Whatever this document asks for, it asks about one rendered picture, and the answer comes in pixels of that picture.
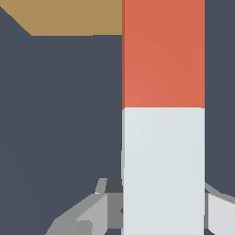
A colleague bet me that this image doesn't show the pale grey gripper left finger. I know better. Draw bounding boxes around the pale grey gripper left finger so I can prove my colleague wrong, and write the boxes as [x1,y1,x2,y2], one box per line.
[45,177,124,235]

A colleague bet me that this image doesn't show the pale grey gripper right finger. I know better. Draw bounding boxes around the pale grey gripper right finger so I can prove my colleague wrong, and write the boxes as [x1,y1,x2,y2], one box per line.
[203,181,235,235]

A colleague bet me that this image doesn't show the red and white peg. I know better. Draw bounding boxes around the red and white peg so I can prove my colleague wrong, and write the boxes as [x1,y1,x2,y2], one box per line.
[121,0,207,235]

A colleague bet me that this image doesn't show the tan wooden box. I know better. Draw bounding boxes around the tan wooden box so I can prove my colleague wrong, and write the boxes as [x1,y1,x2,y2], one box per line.
[0,0,124,37]

